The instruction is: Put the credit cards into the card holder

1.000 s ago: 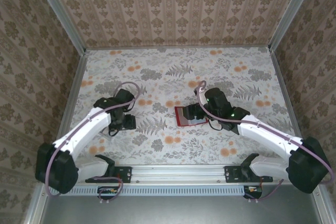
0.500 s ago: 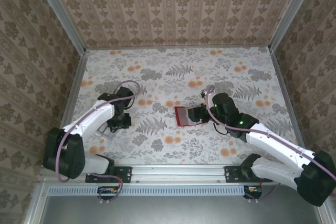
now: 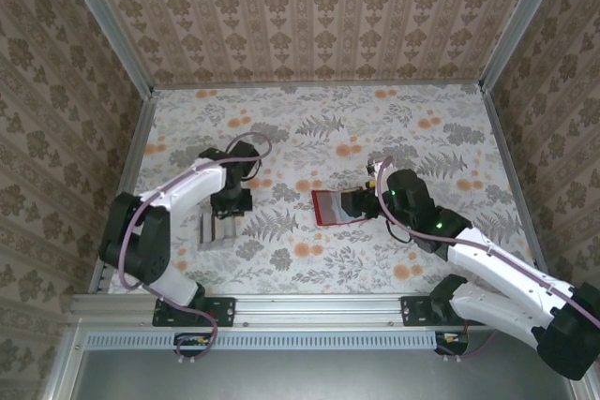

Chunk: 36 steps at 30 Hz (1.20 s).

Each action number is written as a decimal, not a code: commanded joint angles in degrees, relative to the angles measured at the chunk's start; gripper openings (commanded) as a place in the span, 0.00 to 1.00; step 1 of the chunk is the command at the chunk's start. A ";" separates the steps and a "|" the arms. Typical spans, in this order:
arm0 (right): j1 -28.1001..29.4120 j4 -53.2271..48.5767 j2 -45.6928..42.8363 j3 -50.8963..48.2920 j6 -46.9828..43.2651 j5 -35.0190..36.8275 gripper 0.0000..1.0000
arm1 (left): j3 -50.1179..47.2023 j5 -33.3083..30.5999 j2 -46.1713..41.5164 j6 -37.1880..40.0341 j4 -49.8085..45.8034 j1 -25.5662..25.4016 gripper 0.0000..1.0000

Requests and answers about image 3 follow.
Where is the grey metal panel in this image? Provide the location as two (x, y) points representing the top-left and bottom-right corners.
(77, 348), (580, 400)

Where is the aluminium frame post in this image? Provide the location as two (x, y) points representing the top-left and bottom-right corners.
(44, 327), (90, 400)
(478, 0), (573, 92)
(569, 362), (600, 400)
(53, 0), (156, 95)

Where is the red card holder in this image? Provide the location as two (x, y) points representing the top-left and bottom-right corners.
(311, 187), (374, 228)

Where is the long aluminium base rail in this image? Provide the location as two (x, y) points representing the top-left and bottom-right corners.
(69, 294), (474, 329)

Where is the aluminium table side rail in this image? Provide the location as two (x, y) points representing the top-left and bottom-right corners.
(484, 89), (548, 273)
(91, 93), (158, 296)

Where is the purple cable loop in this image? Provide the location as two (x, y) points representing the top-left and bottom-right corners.
(433, 324), (501, 363)
(154, 296), (219, 366)

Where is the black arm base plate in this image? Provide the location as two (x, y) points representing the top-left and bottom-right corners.
(400, 295), (470, 326)
(152, 295), (235, 328)

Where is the clear acrylic card box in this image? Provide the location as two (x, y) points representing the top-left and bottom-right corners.
(195, 211), (241, 252)

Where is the white slotted cable duct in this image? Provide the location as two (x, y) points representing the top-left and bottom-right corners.
(86, 330), (440, 350)

